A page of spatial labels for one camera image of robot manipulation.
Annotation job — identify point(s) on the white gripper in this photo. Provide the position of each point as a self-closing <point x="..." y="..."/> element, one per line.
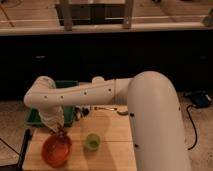
<point x="52" y="118"/>

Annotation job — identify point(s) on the dark grape bunch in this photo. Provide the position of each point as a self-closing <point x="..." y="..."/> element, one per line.
<point x="61" y="132"/>

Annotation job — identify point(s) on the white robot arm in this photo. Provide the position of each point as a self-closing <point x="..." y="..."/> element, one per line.
<point x="153" y="107"/>

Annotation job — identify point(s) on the red bowl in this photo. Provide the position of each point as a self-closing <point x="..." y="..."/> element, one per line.
<point x="55" y="151"/>

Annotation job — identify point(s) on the green plastic bin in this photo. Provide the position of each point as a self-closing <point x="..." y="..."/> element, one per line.
<point x="33" y="118"/>

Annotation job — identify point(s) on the small dark objects cluster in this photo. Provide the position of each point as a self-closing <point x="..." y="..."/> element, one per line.
<point x="81" y="112"/>

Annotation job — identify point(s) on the small green cup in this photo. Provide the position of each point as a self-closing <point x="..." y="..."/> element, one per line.
<point x="92" y="142"/>

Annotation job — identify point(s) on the white round cup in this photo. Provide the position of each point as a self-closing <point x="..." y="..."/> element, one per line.
<point x="97" y="79"/>

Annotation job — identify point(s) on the green vegetable toy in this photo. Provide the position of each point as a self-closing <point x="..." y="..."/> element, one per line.
<point x="122" y="113"/>

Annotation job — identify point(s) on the dark blue floor device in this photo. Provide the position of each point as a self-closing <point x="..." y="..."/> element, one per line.
<point x="201" y="100"/>

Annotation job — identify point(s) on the wooden stool frame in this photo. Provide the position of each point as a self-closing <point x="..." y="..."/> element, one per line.
<point x="97" y="15"/>

